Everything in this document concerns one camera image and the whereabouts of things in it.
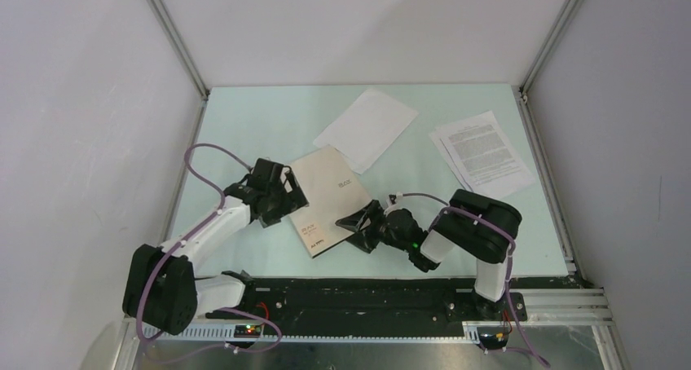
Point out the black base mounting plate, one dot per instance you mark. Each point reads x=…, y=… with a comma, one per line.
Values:
x=370, y=308

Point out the left controller board with leds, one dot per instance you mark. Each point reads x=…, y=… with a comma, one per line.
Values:
x=248, y=331

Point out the aluminium frame rail front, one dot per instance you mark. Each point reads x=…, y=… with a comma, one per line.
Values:
x=545, y=307

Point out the right aluminium corner post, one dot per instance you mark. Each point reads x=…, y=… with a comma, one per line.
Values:
x=566, y=14

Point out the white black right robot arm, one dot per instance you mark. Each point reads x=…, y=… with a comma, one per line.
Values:
x=483, y=227

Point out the beige and black file folder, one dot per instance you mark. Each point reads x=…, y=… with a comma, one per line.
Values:
x=333, y=191

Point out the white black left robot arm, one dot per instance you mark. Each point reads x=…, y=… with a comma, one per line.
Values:
x=164, y=288

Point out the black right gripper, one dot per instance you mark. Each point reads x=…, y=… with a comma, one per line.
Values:
x=364, y=240

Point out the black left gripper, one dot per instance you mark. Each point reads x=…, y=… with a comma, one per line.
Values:
x=292, y=200

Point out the printed text paper sheets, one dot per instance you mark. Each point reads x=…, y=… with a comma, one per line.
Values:
x=482, y=158

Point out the white paper sheets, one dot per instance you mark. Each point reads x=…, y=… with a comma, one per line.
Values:
x=367, y=128

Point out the left aluminium corner post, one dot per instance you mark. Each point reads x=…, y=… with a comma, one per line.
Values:
x=179, y=47

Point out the controller board with leds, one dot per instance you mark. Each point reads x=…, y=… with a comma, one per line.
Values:
x=493, y=341
x=248, y=331

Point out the aluminium corner post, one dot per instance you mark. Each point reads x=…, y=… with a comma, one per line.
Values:
x=179, y=47
x=566, y=14

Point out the right controller board with leds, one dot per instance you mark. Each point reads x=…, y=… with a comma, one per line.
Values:
x=493, y=341

